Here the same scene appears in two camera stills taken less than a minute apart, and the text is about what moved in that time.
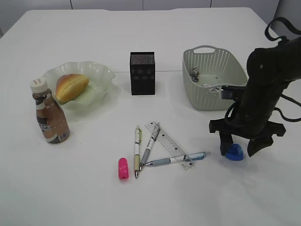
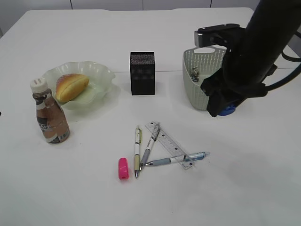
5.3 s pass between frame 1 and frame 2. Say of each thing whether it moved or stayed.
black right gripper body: moved
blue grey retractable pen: stayed
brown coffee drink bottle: stayed
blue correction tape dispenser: moved
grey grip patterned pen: stayed
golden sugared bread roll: stayed
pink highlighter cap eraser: stayed
